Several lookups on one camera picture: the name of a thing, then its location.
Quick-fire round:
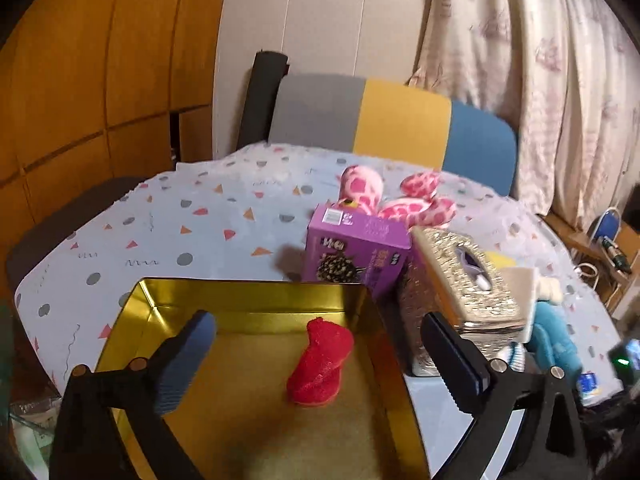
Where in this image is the ornate silver tissue box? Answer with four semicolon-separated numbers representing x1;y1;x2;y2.
399;226;528;377

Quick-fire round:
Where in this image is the cream sock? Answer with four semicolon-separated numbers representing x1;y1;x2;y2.
536;276;564;306

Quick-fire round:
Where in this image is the pink patterned curtain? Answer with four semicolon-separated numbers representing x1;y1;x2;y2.
410;0;639;229

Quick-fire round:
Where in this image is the gold metal tray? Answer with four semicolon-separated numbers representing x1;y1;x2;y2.
98;278;430;479

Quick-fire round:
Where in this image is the grey yellow blue chair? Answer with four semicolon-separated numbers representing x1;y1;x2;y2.
267;74;518;196

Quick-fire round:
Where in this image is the white sponge block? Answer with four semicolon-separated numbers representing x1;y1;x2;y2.
486;252;539;344

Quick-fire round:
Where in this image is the blue plush toy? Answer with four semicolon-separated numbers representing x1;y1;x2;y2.
525;301;582;377

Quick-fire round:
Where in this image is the white teal striped sock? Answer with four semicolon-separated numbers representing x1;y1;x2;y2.
497;341;526;373

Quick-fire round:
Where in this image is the small blue white packet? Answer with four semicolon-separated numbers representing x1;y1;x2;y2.
577;370;599;396

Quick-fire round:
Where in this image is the patterned white tablecloth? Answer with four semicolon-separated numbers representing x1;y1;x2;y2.
15;143;620;404

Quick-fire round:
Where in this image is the red fuzzy sock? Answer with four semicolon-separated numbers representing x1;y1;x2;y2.
286;318;354;406

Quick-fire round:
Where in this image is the purple cardboard box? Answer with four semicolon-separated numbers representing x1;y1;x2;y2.
302;205;411;298

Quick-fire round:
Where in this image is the pink spotted plush toy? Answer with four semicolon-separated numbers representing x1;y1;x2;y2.
334;165;457;229

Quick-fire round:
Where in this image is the wooden side table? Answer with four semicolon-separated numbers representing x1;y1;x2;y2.
542;214;639;314

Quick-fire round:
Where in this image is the orange wooden cabinet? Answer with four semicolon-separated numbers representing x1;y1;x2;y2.
0;0;234;302

